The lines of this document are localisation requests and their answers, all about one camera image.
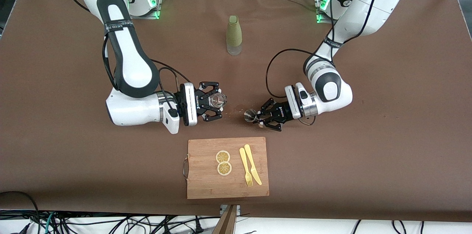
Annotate clear glass measuring cup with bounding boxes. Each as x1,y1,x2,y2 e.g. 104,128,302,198
207,92,228,111

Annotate steel double jigger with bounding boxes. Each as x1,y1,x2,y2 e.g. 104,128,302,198
244,108,264,128

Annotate wet liquid spill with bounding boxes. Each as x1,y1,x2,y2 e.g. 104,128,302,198
221,103,247,116

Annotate yellow plastic knife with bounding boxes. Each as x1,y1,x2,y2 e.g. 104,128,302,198
244,144,263,186

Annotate yellow plastic fork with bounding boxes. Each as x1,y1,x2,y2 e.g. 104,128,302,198
239,147,254,187

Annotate green sleeved glass bottle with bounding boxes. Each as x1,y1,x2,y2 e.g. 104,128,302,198
226,15,243,56

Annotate wooden cutting board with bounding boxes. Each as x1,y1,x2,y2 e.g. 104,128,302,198
186,137,270,200

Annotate brown table cover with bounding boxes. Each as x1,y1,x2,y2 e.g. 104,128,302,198
0,0,472,223

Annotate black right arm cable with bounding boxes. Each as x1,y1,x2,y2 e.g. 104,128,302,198
55,0,192,116

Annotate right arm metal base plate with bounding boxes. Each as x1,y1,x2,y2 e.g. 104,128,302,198
127,0,163,20

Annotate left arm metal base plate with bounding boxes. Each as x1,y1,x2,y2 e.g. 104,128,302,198
315,0,335,25

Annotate wooden camera stand post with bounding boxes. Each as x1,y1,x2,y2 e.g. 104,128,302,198
212,205,242,234

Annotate teal floor cable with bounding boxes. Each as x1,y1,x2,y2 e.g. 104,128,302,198
44,212,56,234

